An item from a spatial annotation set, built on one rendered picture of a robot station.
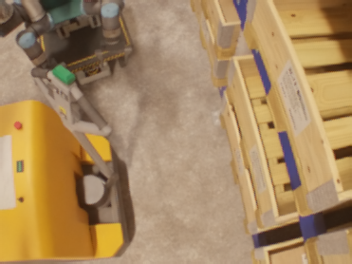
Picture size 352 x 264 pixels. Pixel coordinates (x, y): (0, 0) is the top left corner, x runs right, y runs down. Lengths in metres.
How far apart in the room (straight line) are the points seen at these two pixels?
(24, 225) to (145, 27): 2.03
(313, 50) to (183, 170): 1.41
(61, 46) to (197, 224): 1.64
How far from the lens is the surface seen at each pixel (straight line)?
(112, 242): 2.03
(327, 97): 1.25
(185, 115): 2.55
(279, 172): 1.69
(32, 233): 1.59
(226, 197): 2.39
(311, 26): 1.42
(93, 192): 1.99
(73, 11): 2.28
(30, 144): 1.69
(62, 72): 1.13
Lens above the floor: 2.33
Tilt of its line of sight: 69 degrees down
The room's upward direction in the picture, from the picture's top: 2 degrees counter-clockwise
